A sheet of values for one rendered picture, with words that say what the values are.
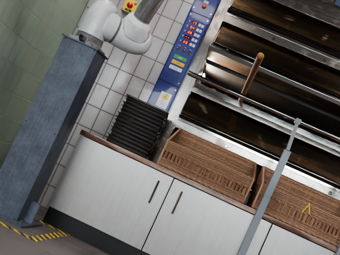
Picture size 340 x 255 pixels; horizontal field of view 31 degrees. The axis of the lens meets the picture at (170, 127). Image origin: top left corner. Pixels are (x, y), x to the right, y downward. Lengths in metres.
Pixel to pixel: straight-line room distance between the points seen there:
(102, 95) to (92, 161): 0.72
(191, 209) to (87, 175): 0.62
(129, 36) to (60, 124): 0.61
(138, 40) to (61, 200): 1.01
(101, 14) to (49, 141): 0.73
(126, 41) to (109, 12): 0.18
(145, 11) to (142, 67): 0.86
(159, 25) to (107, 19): 0.90
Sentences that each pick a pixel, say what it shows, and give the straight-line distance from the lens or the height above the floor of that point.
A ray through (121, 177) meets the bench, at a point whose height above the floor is 0.42.
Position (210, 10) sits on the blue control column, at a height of 1.65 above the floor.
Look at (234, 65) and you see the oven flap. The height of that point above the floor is 1.37.
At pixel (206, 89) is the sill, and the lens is 4.06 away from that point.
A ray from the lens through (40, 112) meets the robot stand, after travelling 3.28.
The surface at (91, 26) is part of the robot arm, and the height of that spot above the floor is 1.10.
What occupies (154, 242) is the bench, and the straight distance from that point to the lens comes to 3.50.
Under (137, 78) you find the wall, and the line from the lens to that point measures 4.11.
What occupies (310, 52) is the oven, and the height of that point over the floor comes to 1.66.
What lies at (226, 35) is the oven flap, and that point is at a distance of 4.14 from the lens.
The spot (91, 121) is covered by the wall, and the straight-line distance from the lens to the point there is 4.13.
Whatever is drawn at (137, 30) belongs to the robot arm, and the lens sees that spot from 3.34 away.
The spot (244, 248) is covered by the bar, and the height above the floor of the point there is 0.36.
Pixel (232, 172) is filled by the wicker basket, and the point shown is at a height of 0.72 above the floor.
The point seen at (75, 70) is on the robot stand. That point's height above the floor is 0.85.
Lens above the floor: 0.60
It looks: 3 degrees up
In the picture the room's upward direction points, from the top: 25 degrees clockwise
